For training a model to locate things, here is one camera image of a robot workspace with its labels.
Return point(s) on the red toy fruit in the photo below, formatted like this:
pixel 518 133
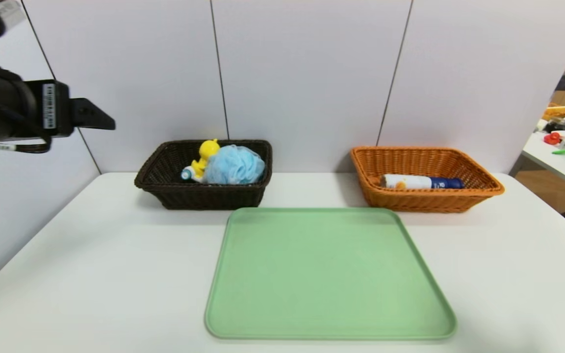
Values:
pixel 552 138

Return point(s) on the orange wicker basket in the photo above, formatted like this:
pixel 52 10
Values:
pixel 420 201

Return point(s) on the white side table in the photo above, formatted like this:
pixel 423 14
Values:
pixel 557 164

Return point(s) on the white bottle with blue cap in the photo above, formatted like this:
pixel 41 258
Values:
pixel 410 181

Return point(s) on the yellow duck scooter toy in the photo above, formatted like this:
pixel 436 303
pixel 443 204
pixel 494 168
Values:
pixel 209 149

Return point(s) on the yellow snack box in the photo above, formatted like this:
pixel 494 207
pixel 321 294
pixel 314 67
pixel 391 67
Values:
pixel 558 112

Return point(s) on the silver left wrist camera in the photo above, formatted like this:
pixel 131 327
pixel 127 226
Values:
pixel 12 12

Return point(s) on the blue mesh bath loofah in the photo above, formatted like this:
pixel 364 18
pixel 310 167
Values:
pixel 236 166

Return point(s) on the green plastic tray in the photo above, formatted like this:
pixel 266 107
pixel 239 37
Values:
pixel 312 274

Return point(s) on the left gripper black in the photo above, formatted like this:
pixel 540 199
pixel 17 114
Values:
pixel 53 107

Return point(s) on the dark brown wicker basket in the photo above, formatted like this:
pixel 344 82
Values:
pixel 199 196

